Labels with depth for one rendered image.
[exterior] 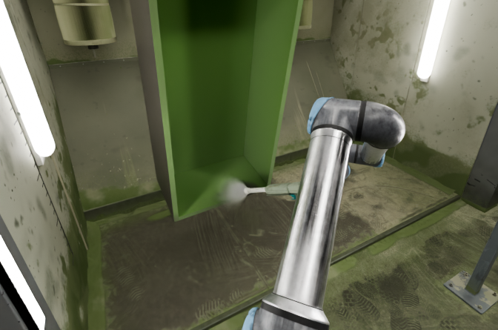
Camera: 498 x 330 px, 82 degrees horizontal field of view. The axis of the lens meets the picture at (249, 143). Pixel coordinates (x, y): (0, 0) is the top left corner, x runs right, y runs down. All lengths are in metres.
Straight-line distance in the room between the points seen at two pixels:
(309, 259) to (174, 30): 1.12
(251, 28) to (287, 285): 1.25
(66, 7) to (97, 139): 0.90
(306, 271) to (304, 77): 2.60
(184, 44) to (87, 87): 1.25
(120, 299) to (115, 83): 1.55
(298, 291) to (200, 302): 1.15
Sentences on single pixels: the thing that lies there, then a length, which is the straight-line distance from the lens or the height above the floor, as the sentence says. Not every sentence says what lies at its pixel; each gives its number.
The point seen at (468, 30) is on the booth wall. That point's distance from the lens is 2.66.
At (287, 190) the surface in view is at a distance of 1.27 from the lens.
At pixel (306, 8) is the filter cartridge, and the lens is 2.76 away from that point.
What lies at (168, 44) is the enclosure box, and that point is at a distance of 1.44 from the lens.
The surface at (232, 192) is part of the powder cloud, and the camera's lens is 1.54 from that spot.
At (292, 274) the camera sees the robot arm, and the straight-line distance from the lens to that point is 0.69.
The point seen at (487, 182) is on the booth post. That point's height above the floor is 0.25.
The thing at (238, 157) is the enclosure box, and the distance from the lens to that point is 1.97.
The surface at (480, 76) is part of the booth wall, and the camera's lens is 2.63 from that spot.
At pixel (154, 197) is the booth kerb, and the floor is 0.11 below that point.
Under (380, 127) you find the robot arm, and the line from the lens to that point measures 0.84.
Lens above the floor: 1.49
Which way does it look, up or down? 26 degrees down
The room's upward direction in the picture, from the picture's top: 1 degrees counter-clockwise
